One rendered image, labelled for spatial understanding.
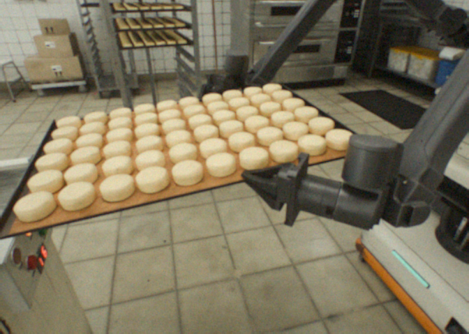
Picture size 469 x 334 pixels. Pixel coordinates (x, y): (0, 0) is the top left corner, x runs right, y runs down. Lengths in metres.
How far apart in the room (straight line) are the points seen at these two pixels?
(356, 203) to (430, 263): 1.10
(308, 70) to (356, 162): 3.85
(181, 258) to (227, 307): 0.38
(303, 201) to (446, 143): 0.21
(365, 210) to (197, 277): 1.26
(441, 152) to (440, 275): 1.02
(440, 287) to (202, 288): 0.99
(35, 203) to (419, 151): 0.55
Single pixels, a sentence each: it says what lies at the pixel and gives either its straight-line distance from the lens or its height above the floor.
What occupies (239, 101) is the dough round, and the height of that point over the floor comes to 1.01.
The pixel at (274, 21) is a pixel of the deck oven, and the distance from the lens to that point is 3.88.
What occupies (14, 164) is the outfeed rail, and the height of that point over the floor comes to 0.90.
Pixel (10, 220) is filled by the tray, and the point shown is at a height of 0.96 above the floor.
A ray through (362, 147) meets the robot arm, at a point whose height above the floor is 1.09.
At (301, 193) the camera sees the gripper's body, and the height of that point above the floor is 1.00.
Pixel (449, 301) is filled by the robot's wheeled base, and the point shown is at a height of 0.26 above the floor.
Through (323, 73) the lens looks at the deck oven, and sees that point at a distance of 4.35.
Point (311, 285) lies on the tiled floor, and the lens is 1.60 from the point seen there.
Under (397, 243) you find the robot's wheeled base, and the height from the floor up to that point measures 0.28.
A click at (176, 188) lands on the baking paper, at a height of 0.98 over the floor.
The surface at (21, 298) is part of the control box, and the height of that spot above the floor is 0.74.
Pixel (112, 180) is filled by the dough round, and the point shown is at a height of 0.99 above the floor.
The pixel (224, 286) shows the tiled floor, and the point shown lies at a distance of 1.56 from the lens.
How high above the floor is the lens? 1.26
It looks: 31 degrees down
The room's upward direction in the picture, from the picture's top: straight up
